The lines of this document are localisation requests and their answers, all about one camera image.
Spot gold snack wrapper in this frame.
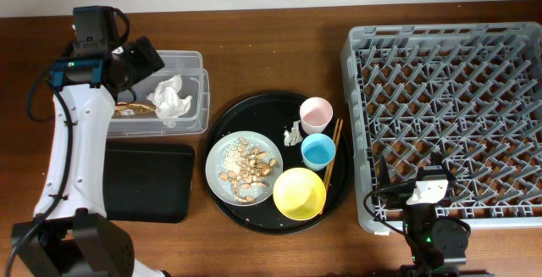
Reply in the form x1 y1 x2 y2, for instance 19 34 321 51
114 102 155 117

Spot large white tissue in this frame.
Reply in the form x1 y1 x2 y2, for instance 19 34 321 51
147 75 192 128

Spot small white tissue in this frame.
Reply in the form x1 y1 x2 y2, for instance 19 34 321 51
284 120 303 147

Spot peanut and rice scraps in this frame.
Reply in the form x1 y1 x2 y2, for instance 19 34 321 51
218 136 279 205

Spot grey round plate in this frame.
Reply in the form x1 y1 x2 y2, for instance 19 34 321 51
205 130 284 207

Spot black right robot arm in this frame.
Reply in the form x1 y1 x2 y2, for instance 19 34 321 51
377 152 471 276

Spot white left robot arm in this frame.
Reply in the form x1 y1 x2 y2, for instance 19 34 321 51
5 36 167 276

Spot clear plastic waste bin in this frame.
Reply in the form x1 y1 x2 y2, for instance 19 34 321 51
108 50 210 138

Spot grey dishwasher rack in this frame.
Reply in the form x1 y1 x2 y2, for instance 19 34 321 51
340 22 541 235

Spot blue plastic cup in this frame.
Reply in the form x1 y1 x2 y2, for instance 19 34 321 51
301 133 336 171

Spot wooden chopstick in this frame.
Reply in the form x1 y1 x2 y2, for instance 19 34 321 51
324 118 344 191
323 118 341 189

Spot yellow plastic bowl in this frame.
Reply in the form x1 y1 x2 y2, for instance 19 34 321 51
273 168 327 221

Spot pink plastic cup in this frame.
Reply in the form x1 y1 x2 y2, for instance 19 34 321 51
300 97 334 135

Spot round black tray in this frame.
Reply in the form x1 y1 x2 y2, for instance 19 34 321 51
203 91 354 235

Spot black rectangular tray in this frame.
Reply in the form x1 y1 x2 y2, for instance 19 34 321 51
103 141 195 224

